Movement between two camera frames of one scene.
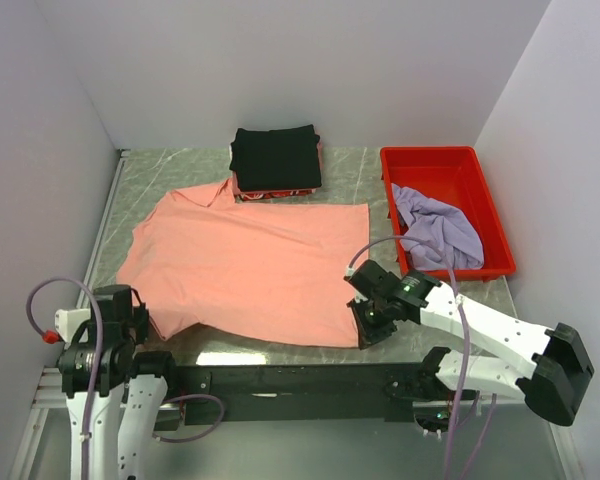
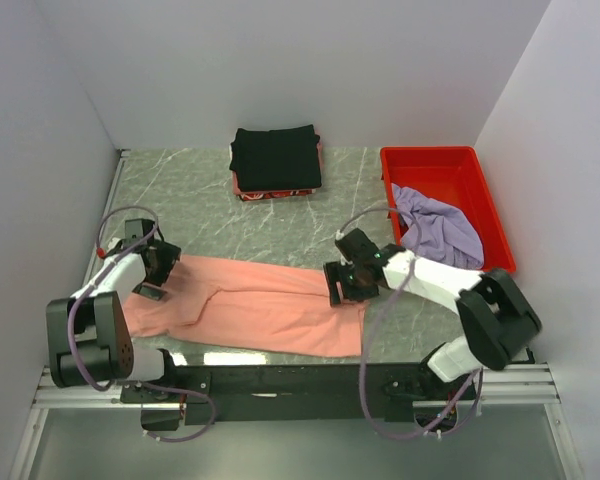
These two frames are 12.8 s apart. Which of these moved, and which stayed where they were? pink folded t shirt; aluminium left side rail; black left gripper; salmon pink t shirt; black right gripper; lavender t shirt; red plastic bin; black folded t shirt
Moved: black right gripper; black left gripper; salmon pink t shirt
Stayed: black folded t shirt; pink folded t shirt; red plastic bin; aluminium left side rail; lavender t shirt
